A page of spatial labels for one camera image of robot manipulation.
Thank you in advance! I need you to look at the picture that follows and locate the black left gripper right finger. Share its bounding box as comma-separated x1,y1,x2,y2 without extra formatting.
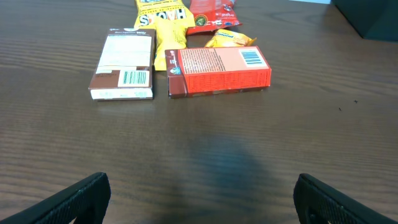
293,173,397,224

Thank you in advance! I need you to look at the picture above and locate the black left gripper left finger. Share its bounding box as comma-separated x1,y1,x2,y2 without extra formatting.
1,172,111,224

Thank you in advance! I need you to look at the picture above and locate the brown Pocky box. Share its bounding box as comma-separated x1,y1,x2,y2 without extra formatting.
88,28,156,101

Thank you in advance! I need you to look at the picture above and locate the orange red snack box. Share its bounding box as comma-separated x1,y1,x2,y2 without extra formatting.
165,46,272,98

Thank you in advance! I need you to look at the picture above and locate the dark green box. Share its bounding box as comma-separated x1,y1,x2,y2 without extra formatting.
332,0,397,42

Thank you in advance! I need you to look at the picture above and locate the yellow sunflower seed bag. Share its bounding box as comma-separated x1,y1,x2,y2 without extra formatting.
134,0,195,27

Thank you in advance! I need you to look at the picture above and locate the red snack bag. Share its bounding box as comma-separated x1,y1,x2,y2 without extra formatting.
187,0,242,35

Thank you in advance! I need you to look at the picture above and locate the yellow Julie's sandwich packet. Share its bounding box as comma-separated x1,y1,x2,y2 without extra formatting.
154,17,187,71

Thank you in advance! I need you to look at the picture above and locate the small yellow cracker packet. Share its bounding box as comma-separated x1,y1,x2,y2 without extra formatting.
205,29,256,48

